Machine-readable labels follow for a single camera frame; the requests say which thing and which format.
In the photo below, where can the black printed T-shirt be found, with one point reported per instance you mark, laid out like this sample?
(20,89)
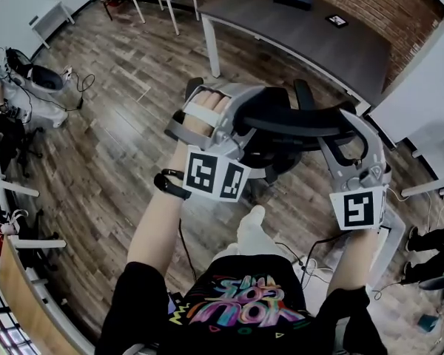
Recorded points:
(244,283)

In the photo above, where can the black smartwatch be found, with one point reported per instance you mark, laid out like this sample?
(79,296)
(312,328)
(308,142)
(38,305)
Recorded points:
(170,190)

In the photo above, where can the small black framed picture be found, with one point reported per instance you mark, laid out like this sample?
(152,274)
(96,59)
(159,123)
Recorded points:
(336,20)

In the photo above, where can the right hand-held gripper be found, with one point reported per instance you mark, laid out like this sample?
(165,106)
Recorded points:
(359,207)

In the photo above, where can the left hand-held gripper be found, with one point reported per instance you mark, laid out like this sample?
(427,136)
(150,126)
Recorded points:
(200,172)

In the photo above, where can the person's right forearm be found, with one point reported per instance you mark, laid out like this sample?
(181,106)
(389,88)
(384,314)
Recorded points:
(351,264)

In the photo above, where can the curved light wooden desk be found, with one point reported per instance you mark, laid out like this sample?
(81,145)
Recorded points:
(26,294)

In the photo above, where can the person's left forearm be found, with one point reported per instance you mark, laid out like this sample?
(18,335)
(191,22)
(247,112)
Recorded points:
(151,228)

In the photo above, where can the white desk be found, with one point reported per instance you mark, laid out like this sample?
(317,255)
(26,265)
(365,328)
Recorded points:
(425,188)

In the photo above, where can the black swivel chair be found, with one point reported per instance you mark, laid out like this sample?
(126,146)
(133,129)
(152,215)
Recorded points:
(18,150)

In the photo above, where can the person's left leg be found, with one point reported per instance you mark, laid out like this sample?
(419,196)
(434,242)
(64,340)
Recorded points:
(225,251)

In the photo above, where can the person's leg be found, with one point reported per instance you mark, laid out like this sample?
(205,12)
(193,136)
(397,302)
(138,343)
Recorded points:
(255,231)
(225,251)

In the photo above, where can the low white bench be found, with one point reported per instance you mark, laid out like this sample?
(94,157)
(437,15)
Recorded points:
(52,15)

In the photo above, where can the white power strip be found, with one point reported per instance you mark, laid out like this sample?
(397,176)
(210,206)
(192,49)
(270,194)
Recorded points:
(67,71)

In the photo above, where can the dark wooden desk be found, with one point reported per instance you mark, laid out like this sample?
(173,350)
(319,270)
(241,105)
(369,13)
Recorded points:
(299,39)

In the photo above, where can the black office chair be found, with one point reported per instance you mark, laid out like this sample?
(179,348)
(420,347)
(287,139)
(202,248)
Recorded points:
(299,124)

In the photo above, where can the person's right leg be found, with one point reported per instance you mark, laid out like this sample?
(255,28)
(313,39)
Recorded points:
(255,231)

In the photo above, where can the person's left hand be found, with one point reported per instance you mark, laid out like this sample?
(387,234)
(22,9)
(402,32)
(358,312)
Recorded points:
(211,100)

